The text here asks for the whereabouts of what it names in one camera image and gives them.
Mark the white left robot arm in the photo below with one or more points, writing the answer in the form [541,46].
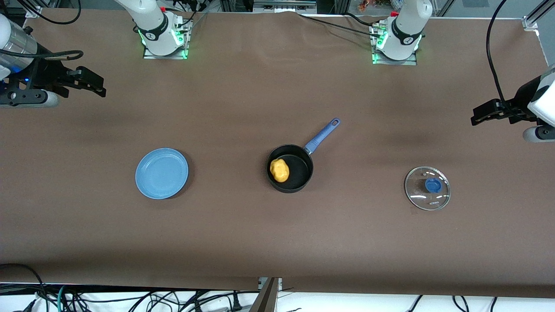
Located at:
[407,26]

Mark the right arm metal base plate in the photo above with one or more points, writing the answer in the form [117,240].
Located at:
[149,56]

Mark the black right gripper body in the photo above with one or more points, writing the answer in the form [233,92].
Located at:
[44,73]

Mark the aluminium corner frame profile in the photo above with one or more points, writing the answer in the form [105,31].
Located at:
[531,21]

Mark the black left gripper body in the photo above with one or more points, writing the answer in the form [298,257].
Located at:
[518,103]

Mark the brown table cover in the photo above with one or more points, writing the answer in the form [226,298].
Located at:
[260,238]

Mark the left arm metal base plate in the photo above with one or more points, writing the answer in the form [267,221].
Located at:
[412,63]

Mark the yellow potato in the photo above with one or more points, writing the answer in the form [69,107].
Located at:
[279,170]

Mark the aluminium profile beam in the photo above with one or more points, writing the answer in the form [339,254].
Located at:
[266,299]

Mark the blue round plate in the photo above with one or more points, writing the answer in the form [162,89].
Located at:
[161,173]

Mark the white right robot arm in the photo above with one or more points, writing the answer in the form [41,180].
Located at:
[151,21]

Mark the glass lid blue knob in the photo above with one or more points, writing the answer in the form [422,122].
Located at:
[427,190]

